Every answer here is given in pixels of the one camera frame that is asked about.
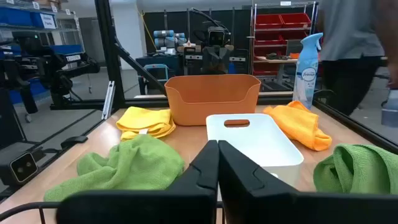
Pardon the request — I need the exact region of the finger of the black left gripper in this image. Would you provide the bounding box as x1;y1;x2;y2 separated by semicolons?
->
204;54;218;75
216;54;230;75

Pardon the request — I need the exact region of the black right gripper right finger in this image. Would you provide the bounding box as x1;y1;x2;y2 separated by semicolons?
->
218;139;398;224

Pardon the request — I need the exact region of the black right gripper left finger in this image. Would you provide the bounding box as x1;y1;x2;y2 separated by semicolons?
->
55;139;220;224

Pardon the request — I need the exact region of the green microfiber towel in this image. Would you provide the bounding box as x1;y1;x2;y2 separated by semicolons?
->
43;134;186;202
313;143;398;195

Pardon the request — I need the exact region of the orange microfiber towel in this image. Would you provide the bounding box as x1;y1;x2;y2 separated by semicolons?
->
263;100;333;152

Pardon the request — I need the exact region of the yellow microfiber towel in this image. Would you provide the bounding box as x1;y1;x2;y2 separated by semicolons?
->
116;106;177;141

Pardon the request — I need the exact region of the orange plastic basket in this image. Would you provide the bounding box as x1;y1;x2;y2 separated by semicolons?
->
164;73;262;127

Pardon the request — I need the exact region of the shelf with red bins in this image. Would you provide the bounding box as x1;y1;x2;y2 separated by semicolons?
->
248;1;320;77

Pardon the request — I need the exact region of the white plastic basket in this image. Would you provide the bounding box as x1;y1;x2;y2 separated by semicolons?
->
205;113;305;187

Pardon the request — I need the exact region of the blue-capped water bottle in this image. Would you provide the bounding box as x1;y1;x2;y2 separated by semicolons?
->
292;32;324;110

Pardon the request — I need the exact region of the black table clamp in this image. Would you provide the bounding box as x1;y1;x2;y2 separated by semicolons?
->
60;135;89;149

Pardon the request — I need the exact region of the silver aluminium bar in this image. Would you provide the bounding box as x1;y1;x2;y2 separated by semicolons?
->
101;80;116;121

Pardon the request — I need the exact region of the person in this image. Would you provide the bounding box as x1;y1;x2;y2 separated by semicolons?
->
315;0;398;116

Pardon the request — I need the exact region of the shelf with blue bins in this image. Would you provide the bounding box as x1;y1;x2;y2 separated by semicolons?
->
0;0;85;103

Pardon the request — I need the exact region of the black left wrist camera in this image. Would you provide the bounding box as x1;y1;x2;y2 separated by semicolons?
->
206;26;226;47

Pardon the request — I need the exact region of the black table-level camera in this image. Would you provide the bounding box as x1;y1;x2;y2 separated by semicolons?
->
0;141;46;187

